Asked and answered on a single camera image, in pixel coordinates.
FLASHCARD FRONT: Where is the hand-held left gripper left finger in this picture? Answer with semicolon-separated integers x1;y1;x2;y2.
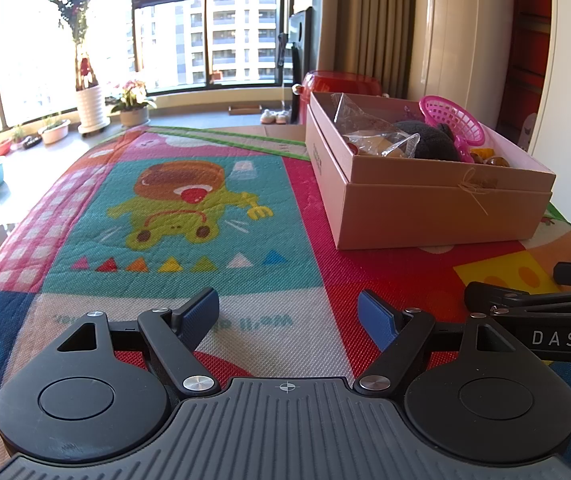
56;287;222;397

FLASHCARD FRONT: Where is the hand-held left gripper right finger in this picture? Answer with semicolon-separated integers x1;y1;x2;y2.
354;289;516;397

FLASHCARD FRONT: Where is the brown cardboard box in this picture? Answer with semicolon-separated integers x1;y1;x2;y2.
305;91;557;251

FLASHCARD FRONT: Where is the brown toy food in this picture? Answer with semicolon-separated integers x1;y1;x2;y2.
469;147;510;169

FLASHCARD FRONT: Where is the pink plastic basket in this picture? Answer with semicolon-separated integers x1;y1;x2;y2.
419;95;489;162

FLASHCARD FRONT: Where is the colourful play mat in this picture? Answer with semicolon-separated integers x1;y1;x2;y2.
0;125;571;480

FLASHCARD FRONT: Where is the black plush toy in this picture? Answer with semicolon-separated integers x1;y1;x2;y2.
390;120;462;162

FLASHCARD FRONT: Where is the plastic bag of bread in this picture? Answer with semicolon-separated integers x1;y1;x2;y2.
333;92;420;159

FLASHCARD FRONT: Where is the flowering potted plant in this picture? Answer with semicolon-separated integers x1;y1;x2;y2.
108;80;157;129

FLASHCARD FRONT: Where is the low white planter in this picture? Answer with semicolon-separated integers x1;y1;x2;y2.
38;119;72;147

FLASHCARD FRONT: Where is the red pot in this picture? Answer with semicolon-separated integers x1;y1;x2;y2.
301;71;383;98

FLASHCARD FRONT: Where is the tall plant in white pot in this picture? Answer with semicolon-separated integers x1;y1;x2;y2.
34;0;112;137

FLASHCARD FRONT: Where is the white standing air conditioner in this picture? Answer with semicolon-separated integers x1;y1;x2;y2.
415;0;552;153

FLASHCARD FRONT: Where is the black chair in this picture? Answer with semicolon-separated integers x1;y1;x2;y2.
276;7;315;126

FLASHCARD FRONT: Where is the beige curtain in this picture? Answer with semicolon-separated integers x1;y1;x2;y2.
315;0;439;101

